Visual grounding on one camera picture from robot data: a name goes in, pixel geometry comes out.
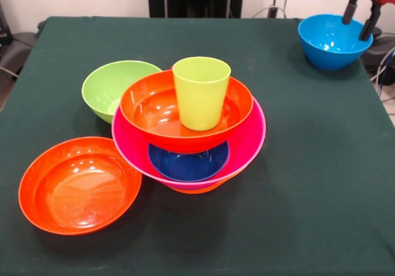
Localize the large orange bowl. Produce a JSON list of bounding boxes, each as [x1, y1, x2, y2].
[[169, 178, 229, 194]]

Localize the light green cup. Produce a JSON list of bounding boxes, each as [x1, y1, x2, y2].
[[172, 56, 232, 132]]

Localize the small dark blue bowl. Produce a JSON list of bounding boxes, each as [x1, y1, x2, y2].
[[148, 140, 231, 183]]

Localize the green bowl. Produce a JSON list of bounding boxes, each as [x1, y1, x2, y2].
[[81, 60, 163, 125]]

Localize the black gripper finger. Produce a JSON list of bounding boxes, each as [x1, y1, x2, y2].
[[341, 0, 365, 25], [358, 0, 383, 41]]

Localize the large pink bowl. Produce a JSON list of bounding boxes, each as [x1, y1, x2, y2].
[[111, 95, 267, 191]]

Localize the red-orange bowl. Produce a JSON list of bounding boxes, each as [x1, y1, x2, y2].
[[119, 69, 254, 153], [18, 136, 143, 236]]

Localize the dark green table cloth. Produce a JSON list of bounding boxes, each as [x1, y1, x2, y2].
[[0, 15, 395, 276]]

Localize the light blue bowl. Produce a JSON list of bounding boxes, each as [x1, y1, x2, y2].
[[297, 13, 374, 71]]

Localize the black pedestal foot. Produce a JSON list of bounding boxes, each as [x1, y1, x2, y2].
[[0, 31, 38, 73], [364, 25, 395, 72]]

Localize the black equipment box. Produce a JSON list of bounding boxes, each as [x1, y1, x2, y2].
[[0, 2, 13, 45]]

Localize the tangle of floor cables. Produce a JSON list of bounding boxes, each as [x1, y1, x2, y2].
[[368, 31, 395, 98]]

